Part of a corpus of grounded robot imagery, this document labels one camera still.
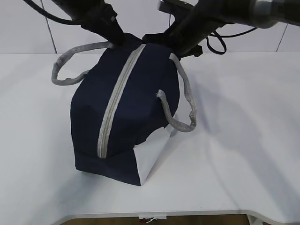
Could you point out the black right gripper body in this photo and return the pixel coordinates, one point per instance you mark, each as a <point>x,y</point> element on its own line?
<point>181,37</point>

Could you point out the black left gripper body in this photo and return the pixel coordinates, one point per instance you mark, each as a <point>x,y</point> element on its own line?
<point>92,14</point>

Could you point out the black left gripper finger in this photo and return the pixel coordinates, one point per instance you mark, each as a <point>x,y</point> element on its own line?
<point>111,31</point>

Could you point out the navy blue lunch bag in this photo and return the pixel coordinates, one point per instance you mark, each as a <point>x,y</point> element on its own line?
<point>126,107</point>

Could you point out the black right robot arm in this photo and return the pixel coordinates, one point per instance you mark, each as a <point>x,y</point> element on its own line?
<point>259,14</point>

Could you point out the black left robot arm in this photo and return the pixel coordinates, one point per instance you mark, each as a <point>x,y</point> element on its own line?
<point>63,5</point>

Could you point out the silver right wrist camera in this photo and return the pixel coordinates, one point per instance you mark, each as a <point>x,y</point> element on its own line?
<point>174,7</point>

